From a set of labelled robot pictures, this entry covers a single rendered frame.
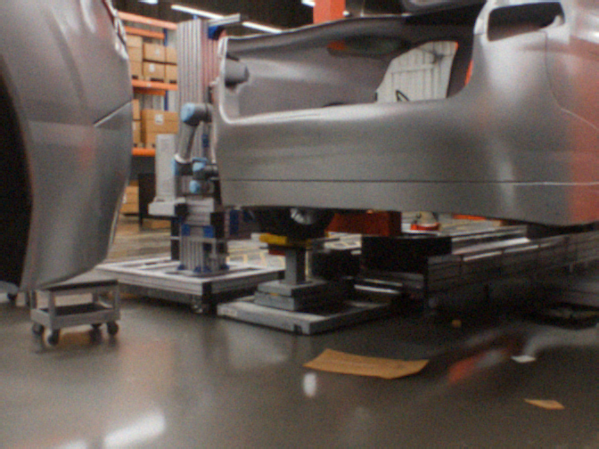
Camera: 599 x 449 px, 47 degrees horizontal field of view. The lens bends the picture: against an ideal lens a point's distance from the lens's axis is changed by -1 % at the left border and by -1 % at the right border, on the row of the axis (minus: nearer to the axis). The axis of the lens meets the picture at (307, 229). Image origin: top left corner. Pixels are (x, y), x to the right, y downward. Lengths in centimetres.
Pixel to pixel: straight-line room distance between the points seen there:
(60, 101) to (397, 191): 177
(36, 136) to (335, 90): 323
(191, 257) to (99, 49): 390
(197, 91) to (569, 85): 301
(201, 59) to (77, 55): 384
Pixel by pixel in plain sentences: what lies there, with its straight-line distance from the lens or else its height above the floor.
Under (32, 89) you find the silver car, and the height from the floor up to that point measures 106.
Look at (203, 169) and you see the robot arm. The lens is 446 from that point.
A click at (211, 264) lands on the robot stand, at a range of 511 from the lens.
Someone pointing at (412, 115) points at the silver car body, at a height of 115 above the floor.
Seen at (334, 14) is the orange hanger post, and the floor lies 206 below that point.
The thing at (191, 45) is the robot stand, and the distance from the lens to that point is 515.
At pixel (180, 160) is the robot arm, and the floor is 103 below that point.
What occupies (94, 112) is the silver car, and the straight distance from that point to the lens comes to 129.
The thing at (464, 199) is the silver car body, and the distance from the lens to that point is 263.
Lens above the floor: 93
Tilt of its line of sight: 5 degrees down
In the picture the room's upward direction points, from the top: straight up
